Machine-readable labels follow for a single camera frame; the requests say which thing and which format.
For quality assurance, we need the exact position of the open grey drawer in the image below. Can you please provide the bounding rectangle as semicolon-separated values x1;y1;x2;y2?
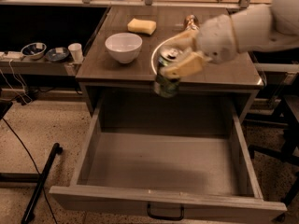
50;91;286;224

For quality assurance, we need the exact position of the black chair base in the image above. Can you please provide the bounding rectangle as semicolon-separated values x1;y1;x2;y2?
247;95;299;224

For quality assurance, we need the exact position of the white power strip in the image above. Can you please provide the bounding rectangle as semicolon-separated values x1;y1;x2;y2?
0;51;22;60

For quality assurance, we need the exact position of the black metal stand leg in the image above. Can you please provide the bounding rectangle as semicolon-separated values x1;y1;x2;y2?
21;143;63;224

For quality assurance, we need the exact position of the grey side shelf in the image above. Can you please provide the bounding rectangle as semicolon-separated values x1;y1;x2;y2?
0;59;80;77

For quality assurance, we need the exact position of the dark blue dish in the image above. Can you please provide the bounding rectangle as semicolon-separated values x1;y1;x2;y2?
45;47;69;62

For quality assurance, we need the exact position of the white paper cup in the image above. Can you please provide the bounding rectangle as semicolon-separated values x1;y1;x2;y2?
68;43;83;63

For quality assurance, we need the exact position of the black floor cable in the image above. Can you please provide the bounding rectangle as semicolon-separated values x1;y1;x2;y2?
0;118;59;224

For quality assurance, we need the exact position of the yellow sponge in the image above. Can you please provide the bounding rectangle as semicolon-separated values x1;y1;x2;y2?
127;19;156;35

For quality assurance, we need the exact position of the green soda can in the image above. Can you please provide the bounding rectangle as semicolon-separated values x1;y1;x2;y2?
153;46;182;98

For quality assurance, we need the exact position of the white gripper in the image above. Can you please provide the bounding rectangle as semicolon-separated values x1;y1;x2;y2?
161;15;238;78

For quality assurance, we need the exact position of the silver can lying down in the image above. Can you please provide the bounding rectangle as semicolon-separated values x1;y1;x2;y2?
184;15;199;30

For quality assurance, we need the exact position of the black drawer handle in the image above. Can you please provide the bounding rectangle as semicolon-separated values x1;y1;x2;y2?
147;203;185;221

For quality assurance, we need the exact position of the wooden cabinet counter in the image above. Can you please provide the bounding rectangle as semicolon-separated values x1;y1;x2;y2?
77;6;263;118

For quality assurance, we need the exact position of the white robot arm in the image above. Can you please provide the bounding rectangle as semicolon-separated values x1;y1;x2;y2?
161;0;299;78

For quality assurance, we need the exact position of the white ceramic bowl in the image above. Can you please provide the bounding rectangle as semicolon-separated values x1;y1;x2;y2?
105;33;143;63

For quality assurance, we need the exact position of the white cable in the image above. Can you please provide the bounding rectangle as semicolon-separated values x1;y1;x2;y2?
0;59;34;105

